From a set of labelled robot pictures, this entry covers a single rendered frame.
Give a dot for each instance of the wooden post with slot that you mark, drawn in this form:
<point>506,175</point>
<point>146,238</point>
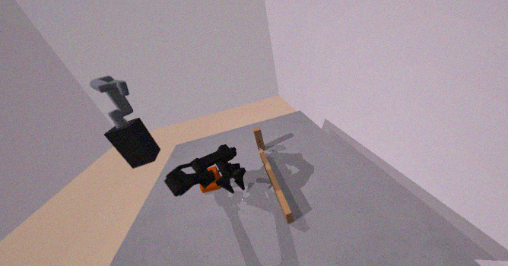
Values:
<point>259,139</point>

